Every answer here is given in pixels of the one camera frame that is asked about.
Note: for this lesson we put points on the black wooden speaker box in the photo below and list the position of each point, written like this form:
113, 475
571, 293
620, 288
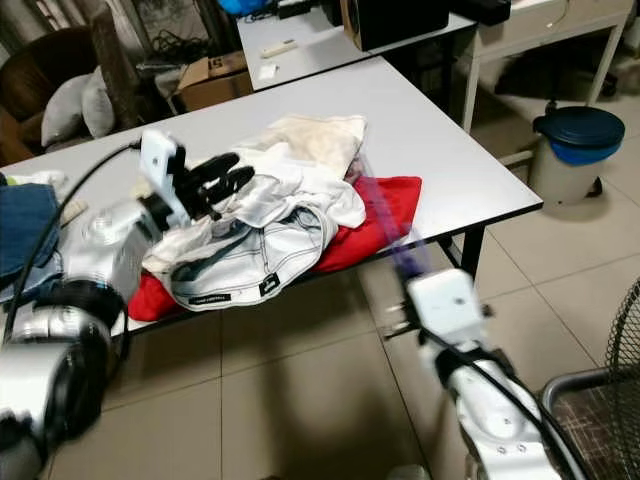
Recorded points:
395, 20

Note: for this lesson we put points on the cardboard box black print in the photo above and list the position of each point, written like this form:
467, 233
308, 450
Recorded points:
215, 85

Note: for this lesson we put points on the small white table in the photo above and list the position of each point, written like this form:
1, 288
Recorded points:
320, 58

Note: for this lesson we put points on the red garment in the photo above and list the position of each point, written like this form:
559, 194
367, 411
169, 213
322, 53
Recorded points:
380, 215

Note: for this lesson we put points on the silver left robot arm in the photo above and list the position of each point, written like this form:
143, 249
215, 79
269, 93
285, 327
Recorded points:
105, 250

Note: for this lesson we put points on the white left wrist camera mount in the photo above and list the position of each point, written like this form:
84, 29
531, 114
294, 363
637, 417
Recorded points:
158, 165

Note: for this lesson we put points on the brown armchair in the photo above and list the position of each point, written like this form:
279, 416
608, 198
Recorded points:
35, 80

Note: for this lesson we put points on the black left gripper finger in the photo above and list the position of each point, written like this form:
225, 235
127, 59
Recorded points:
232, 188
218, 166

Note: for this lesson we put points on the white desk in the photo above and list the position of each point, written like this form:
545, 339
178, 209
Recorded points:
560, 25

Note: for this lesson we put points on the grey bin blue lid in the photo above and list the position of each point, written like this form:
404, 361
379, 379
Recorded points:
575, 130

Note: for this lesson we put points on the white remote control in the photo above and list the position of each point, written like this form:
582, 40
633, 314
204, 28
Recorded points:
280, 48

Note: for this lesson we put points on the grey robot right leg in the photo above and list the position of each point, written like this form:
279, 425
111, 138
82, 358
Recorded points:
408, 473

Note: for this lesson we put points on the black oblong device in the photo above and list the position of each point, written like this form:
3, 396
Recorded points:
480, 10

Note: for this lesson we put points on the blue object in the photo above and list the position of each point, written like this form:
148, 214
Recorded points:
245, 6

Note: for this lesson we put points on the black table leg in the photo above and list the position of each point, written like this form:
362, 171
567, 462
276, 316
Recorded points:
472, 250

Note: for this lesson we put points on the blue denim jeans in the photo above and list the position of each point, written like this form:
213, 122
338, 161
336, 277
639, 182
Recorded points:
25, 225

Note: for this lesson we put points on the grey pillow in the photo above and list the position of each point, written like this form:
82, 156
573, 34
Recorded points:
65, 110
98, 100

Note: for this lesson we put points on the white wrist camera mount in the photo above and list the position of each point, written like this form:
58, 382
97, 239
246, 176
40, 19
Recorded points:
445, 305
158, 165

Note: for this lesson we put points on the white denim shorts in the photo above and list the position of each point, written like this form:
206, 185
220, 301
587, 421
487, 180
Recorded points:
240, 270

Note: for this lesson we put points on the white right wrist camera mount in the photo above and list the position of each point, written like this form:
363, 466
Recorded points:
445, 305

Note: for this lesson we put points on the small white card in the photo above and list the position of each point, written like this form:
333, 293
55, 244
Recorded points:
267, 72

